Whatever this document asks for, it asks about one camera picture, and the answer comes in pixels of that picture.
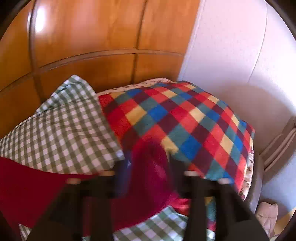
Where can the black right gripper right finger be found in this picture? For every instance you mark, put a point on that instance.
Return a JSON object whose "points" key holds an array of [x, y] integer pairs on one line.
{"points": [[234, 220]]}

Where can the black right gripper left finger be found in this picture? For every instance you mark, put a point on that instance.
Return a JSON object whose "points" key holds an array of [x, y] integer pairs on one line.
{"points": [[63, 220]]}

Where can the dark red knit garment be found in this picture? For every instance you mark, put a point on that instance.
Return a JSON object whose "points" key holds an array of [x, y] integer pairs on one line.
{"points": [[26, 193]]}

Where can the crumpled beige paper bag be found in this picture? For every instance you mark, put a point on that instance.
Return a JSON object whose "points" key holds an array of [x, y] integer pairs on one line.
{"points": [[267, 215]]}

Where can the multicolour checked fleece blanket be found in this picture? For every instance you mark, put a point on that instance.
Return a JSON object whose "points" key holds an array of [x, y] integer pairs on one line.
{"points": [[158, 119]]}

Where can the green white checked bedsheet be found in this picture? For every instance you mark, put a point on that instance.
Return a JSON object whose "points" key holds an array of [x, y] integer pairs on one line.
{"points": [[69, 134]]}

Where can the wooden wardrobe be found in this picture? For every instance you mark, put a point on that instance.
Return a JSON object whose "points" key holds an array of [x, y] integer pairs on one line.
{"points": [[108, 43]]}

